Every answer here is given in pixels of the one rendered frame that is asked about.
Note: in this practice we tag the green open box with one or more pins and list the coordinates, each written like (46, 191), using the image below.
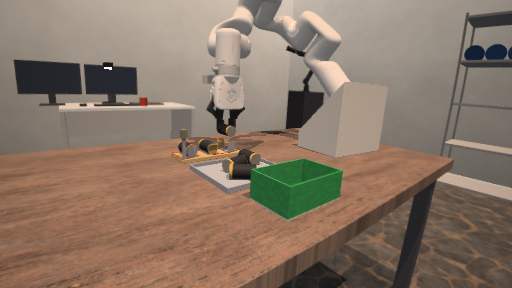
(294, 188)

